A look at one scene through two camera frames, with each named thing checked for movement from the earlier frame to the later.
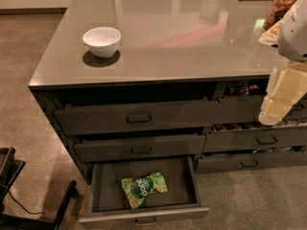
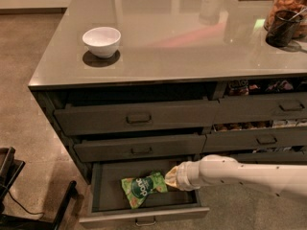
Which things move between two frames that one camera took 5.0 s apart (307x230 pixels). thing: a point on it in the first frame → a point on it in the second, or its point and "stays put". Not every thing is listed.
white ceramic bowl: x=103 y=41 stays put
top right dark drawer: x=235 y=109 stays put
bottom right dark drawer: x=249 y=161 stays put
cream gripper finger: x=277 y=109 → x=172 y=182
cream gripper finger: x=292 y=83 → x=173 y=173
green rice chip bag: x=137 y=189 stays put
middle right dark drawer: x=255 y=139 stays put
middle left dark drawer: x=96 y=149 stays put
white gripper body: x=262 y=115 → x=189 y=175
